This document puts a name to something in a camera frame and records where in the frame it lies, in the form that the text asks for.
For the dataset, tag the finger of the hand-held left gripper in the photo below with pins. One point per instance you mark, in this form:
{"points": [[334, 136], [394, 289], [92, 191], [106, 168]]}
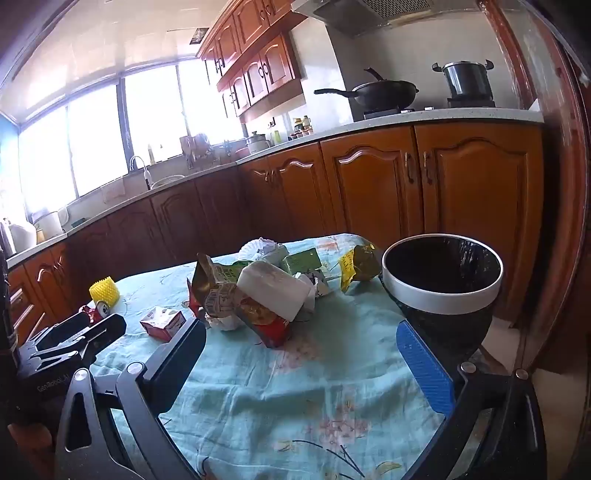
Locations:
{"points": [[101, 327], [69, 356]]}

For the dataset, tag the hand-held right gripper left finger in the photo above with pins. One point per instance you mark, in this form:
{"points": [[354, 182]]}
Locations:
{"points": [[182, 360]]}

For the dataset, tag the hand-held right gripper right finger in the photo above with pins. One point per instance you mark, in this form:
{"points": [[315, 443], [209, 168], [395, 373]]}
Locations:
{"points": [[422, 364]]}

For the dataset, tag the white-rimmed black bin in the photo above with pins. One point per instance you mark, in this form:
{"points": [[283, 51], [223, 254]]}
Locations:
{"points": [[443, 302]]}

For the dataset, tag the green milk carton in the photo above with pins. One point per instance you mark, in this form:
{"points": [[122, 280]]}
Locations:
{"points": [[302, 261]]}

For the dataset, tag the red drink can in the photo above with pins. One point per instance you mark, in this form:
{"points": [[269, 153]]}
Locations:
{"points": [[94, 313]]}

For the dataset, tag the small red milk carton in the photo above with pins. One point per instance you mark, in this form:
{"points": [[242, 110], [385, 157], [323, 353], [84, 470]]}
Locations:
{"points": [[161, 323]]}

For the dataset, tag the gold snack bag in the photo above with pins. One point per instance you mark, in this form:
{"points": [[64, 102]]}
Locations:
{"points": [[207, 279]]}

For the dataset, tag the light blue floral tablecloth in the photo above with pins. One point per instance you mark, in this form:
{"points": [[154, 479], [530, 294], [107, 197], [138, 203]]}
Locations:
{"points": [[277, 392]]}

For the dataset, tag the green snack wrapper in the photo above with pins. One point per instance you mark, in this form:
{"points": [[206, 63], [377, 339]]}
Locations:
{"points": [[233, 271]]}

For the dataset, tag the yellow snack bag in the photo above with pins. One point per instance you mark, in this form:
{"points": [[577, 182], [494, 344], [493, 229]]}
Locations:
{"points": [[358, 267]]}

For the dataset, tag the white foam block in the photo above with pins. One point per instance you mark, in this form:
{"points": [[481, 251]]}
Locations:
{"points": [[277, 288]]}

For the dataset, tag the white kettle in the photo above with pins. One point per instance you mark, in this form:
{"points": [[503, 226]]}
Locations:
{"points": [[21, 237]]}

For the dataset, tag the white paper cupcake liner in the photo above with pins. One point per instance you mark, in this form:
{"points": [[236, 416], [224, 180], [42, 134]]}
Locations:
{"points": [[254, 248]]}

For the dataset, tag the crumpled white paper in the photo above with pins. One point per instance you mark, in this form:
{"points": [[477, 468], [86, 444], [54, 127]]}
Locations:
{"points": [[316, 284]]}

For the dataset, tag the sink faucet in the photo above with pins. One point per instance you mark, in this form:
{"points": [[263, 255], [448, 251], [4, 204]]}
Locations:
{"points": [[144, 170]]}

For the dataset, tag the wooden base cabinets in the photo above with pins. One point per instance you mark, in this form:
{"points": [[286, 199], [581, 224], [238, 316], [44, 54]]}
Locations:
{"points": [[369, 184]]}

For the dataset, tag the kitchen window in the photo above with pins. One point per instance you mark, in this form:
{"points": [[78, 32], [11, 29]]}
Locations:
{"points": [[97, 138]]}

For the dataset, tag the dish rack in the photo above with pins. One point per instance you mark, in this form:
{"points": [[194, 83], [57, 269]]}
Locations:
{"points": [[196, 150]]}

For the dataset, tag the white rice cooker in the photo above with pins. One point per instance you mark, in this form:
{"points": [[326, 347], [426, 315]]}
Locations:
{"points": [[257, 143]]}

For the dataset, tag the gas stove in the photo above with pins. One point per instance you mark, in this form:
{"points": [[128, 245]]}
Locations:
{"points": [[415, 112]]}

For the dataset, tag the condiment bottles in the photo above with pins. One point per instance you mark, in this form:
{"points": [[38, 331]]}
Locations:
{"points": [[302, 127]]}

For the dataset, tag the black wok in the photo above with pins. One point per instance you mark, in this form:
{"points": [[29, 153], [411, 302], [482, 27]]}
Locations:
{"points": [[385, 92]]}

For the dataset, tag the dark cooking pot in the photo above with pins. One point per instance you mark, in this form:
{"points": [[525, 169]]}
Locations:
{"points": [[464, 81]]}

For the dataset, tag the range hood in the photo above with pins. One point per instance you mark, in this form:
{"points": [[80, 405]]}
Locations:
{"points": [[364, 11]]}

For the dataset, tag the wooden wall cabinets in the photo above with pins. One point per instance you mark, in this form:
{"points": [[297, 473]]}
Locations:
{"points": [[258, 69]]}

